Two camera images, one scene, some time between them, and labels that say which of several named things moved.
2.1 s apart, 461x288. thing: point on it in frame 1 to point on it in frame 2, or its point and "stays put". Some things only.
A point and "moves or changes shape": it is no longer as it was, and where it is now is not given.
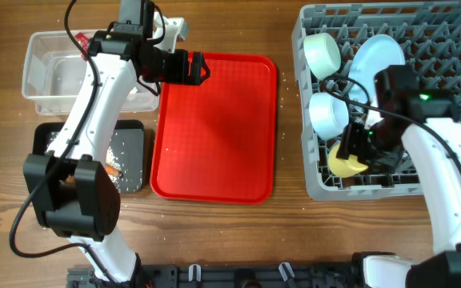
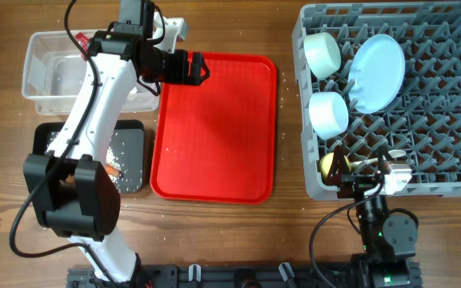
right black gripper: (350, 142) to (355, 185)
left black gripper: (178, 74) stays put
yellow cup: (343, 167) moves or changes shape
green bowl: (322, 54) stays put
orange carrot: (112, 170) stays put
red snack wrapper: (84, 44) stays put
